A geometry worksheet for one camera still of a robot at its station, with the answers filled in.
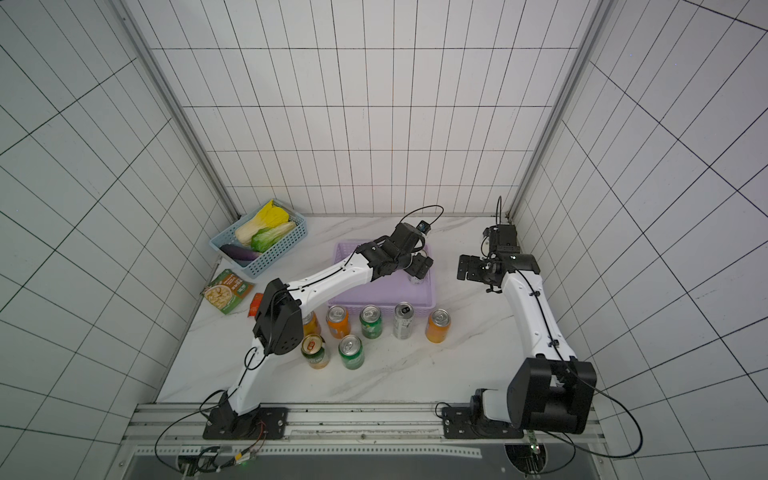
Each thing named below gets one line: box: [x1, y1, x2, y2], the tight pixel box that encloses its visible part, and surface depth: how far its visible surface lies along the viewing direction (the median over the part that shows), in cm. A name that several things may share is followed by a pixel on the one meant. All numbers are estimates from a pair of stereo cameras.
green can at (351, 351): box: [338, 334, 365, 370], surface depth 77 cm
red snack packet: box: [248, 293, 264, 317], surface depth 96 cm
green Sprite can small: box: [360, 304, 383, 339], surface depth 83 cm
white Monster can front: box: [393, 301, 415, 340], surface depth 79 cm
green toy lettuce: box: [250, 221, 296, 253], surface depth 106 cm
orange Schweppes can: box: [425, 308, 451, 344], surface depth 83 cm
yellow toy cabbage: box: [235, 199, 289, 246], surface depth 112 cm
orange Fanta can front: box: [326, 305, 349, 340], surface depth 83 cm
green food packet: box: [204, 268, 254, 315], surface depth 99 cm
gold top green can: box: [301, 334, 330, 370], surface depth 77 cm
